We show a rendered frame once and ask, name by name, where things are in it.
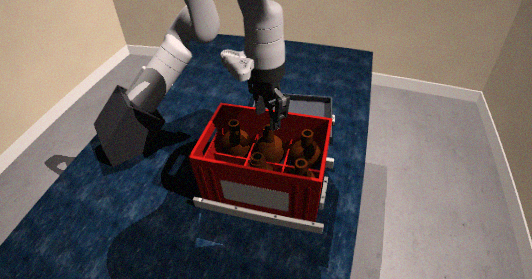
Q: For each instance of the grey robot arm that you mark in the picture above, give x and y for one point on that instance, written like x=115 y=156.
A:
x=264 y=47

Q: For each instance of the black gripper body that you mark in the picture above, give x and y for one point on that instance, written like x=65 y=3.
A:
x=271 y=77

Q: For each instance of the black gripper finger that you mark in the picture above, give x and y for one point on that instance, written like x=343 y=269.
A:
x=259 y=102
x=281 y=107

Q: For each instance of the red crate with dividers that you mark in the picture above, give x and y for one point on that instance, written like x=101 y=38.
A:
x=228 y=179

